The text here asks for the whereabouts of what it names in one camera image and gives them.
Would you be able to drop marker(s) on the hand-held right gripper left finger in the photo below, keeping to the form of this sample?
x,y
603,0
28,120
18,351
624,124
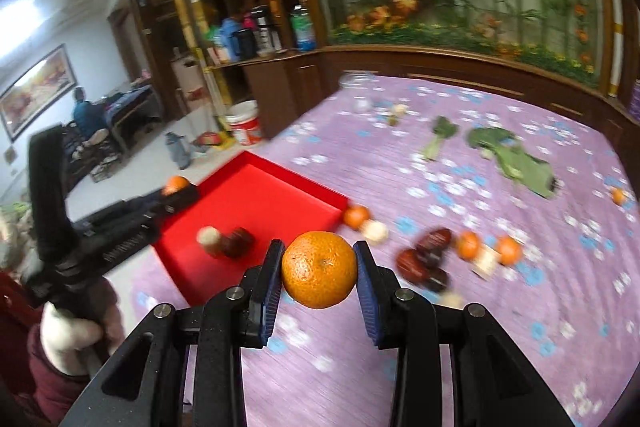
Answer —
x,y
272,287

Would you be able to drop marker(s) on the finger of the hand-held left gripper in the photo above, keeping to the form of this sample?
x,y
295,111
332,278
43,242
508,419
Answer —
x,y
182,201

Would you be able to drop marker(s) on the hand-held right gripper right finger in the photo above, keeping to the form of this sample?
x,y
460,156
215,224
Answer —
x,y
367,297

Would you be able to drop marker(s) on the pale cream food chunk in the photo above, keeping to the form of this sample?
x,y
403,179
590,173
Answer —
x,y
400,109
375,232
485,263
207,238

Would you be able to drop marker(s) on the dark red jujube date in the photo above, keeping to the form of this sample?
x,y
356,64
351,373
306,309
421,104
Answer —
x,y
236,243
436,279
412,263
434,241

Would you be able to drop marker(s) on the red tray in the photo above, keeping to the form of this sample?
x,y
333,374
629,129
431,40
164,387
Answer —
x,y
260,202

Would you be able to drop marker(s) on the person's left forearm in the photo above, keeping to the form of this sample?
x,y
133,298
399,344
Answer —
x,y
30,357

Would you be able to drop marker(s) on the person's left hand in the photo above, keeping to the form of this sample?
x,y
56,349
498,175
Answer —
x,y
67,339

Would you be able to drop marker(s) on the grey thermos jug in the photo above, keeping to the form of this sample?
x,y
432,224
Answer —
x,y
178,149

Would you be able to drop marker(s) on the red dustpan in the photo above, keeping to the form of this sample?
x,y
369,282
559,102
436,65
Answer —
x,y
210,138

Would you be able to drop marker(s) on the white plastic bucket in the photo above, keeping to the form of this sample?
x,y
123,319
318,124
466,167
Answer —
x,y
242,122

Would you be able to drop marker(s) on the purple floral tablecloth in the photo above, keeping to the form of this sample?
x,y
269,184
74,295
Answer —
x,y
350,147

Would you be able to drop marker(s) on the brown wooden cabinet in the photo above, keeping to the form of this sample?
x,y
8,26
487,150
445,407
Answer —
x,y
280,82

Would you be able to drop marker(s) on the black mug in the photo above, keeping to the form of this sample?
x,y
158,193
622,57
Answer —
x,y
245,44

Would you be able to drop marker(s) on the blue plastic jug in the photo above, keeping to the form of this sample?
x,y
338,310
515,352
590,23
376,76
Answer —
x,y
229,34

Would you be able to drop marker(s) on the small green jujube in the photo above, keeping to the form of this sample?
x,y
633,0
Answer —
x,y
392,121

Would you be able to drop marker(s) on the small green bok choy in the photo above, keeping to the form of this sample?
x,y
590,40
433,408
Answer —
x,y
442,129

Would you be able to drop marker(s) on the steel thermos flask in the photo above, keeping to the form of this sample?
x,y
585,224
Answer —
x,y
262,29

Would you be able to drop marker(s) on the large green bok choy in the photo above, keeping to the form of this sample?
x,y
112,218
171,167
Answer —
x,y
515,162

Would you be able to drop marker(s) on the green label plastic bottle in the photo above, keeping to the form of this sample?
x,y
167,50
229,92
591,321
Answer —
x,y
302,27

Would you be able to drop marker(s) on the clear glass jar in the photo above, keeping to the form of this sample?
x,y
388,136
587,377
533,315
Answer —
x,y
357,82

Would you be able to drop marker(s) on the small orange mandarin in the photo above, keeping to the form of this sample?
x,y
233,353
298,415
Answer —
x,y
619,196

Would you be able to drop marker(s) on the purple spray can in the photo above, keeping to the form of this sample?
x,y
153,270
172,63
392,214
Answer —
x,y
636,99

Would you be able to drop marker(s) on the white yellow pole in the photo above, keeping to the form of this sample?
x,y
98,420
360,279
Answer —
x,y
617,37

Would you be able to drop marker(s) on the framed wall painting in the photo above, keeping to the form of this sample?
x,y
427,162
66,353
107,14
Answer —
x,y
37,92

